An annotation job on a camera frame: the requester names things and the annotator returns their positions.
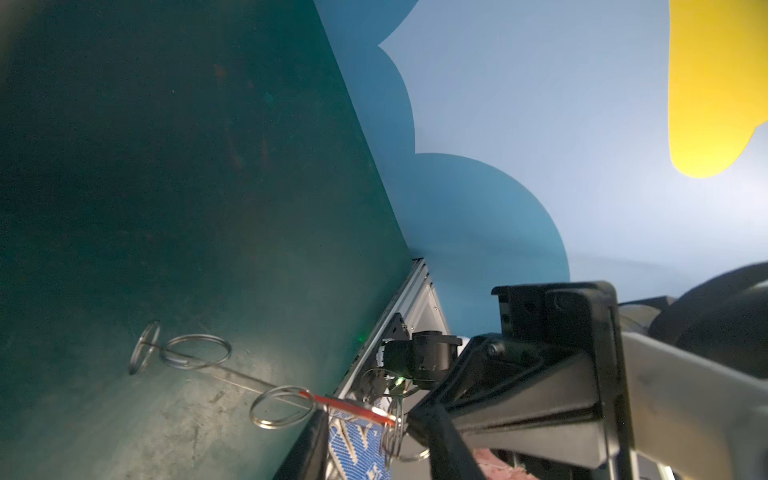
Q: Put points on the left blue dotted work glove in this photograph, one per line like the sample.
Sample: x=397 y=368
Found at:
x=355 y=449

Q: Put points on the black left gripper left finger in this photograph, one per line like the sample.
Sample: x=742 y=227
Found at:
x=307 y=459

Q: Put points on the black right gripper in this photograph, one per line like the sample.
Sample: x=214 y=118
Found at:
x=557 y=392

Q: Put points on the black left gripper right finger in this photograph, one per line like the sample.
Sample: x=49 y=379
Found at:
x=450 y=458

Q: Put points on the red key tag with keyring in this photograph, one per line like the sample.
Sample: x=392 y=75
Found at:
x=354 y=408

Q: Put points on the grey perforated metal ring plate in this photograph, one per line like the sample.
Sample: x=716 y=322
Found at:
x=238 y=379

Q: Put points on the small silver keyring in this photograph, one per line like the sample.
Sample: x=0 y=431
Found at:
x=281 y=407
x=144 y=348
x=195 y=351

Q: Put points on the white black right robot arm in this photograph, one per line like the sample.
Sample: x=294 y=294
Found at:
x=696 y=373

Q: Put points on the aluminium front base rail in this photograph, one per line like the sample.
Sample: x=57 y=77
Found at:
x=415 y=307

